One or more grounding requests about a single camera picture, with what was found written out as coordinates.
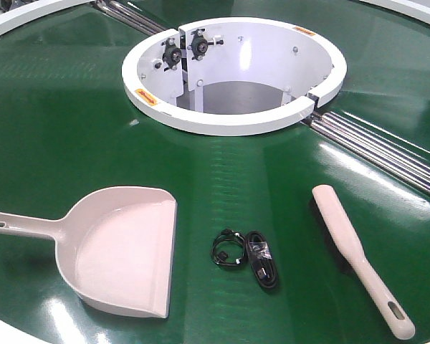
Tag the pink plastic dustpan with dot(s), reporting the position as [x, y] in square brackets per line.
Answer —
[114, 248]

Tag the pink hand broom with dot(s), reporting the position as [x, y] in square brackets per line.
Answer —
[347, 242]

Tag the orange arrow warning sticker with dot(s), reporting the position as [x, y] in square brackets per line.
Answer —
[146, 96]

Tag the left black bearing block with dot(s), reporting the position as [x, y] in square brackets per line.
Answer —
[172, 54]

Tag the black bearing block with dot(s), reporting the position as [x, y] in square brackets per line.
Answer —
[200, 44]
[172, 54]

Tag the right black bearing block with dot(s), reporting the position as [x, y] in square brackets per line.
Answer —
[200, 44]

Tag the orange sticker far rim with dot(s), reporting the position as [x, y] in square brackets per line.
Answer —
[304, 31]

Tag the steel rollers rear left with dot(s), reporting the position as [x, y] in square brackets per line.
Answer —
[129, 17]

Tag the steel rollers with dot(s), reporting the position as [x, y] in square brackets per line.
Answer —
[129, 17]
[391, 157]

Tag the steel rollers right side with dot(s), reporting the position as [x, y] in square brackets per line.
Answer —
[391, 157]

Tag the white outer rim left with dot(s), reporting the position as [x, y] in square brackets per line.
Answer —
[29, 12]

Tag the white rim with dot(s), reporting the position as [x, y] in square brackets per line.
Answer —
[29, 12]
[419, 10]

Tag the white outer rim right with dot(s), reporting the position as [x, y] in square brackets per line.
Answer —
[419, 10]

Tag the white central ring housing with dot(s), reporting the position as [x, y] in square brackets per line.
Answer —
[308, 71]

